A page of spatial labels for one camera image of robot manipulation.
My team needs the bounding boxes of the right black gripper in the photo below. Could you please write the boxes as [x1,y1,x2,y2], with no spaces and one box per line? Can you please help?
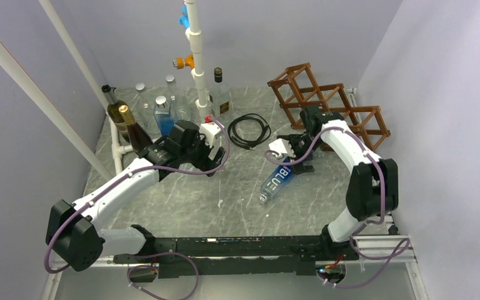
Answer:
[285,133,324,176]

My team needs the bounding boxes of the blue Blue Dash bottle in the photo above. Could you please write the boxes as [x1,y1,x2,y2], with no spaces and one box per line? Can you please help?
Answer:
[259,166,294,204]

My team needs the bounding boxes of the clear bottle green label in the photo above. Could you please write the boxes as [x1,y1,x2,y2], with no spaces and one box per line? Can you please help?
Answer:
[166,74,192,121]

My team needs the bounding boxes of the blue square bottle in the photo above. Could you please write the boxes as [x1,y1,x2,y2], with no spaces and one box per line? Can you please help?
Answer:
[154,96,178,136]

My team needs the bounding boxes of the brown bottle gold foil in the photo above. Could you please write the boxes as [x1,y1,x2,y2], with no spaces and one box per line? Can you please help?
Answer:
[118,104,153,157]

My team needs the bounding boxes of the clear bottle white cap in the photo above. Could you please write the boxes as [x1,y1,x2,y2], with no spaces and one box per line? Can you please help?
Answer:
[135,82,161,139]

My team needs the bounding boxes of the green wine bottle silver foil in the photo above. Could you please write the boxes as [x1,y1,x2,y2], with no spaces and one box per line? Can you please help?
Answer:
[101,84,129,142]

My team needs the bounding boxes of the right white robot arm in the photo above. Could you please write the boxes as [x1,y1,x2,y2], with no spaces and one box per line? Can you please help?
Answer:
[266,106,399,259]

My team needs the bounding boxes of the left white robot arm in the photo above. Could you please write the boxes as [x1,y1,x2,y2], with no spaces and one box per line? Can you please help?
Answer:
[44,118,230,274]

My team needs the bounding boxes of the brown wooden wine rack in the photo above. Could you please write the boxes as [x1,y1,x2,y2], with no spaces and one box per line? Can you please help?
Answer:
[267,62,391,151]

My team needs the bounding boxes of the orange pipe-mounted fitting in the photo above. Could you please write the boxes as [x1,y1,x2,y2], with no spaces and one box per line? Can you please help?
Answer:
[172,54,194,69]

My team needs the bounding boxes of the blue pipe-mounted fitting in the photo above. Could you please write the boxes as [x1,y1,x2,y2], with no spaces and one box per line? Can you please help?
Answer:
[178,4,190,29]

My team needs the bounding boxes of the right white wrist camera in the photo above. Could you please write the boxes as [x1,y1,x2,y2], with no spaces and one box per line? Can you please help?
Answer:
[269,138,294,159]

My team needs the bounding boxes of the coiled black cable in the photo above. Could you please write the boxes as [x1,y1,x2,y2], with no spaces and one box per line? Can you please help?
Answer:
[227,113,273,151]

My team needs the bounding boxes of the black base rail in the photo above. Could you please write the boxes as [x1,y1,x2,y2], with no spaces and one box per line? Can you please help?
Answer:
[52,231,415,286]

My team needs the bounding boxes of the white PVC pipe frame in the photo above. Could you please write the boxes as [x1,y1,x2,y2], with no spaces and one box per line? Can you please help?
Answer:
[0,1,210,179]

